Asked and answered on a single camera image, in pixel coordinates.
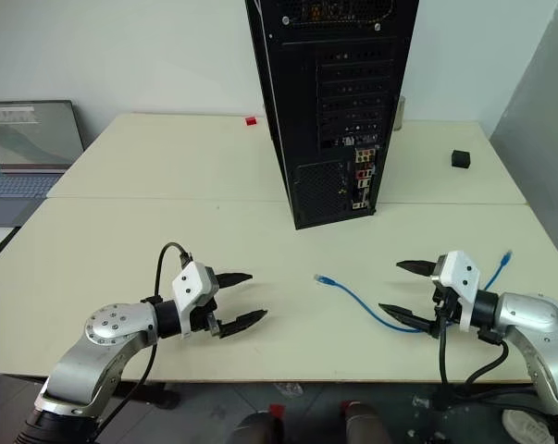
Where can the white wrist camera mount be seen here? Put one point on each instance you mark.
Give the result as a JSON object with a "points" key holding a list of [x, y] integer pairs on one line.
{"points": [[188, 287], [463, 273]]}

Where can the metal cylindrical cup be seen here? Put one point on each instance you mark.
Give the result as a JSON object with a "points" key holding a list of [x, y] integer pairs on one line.
{"points": [[400, 113]]}

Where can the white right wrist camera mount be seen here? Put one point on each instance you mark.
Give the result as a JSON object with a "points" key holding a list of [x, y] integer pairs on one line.
{"points": [[463, 273]]}

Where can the white shoe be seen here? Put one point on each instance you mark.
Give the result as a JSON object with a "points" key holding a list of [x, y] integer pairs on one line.
{"points": [[526, 427]]}

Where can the black computer tower case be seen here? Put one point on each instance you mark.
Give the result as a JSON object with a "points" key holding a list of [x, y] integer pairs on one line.
{"points": [[301, 92]]}

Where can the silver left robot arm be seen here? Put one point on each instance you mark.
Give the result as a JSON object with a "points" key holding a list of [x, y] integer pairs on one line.
{"points": [[107, 324]]}

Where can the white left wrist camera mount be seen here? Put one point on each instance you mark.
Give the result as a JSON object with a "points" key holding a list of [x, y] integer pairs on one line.
{"points": [[188, 287]]}

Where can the grey partition panel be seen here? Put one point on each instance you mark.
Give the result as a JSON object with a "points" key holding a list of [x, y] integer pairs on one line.
{"points": [[537, 162]]}

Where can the small black cube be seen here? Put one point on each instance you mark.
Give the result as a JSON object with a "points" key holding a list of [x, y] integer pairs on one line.
{"points": [[461, 158]]}

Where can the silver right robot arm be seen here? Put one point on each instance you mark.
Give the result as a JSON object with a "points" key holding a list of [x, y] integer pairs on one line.
{"points": [[533, 314]]}

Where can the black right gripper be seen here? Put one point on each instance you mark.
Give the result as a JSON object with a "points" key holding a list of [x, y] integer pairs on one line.
{"points": [[448, 301]]}

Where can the dark rounded shape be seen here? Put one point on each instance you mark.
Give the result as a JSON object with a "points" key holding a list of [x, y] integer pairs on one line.
{"points": [[257, 430], [364, 425]]}

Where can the small red block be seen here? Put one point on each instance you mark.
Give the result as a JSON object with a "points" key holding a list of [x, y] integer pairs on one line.
{"points": [[251, 121]]}

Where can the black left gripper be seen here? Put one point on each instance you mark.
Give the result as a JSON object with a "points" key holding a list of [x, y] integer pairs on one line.
{"points": [[200, 318]]}

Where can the grey open laptop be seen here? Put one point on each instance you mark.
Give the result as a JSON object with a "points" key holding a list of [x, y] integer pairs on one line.
{"points": [[28, 139]]}

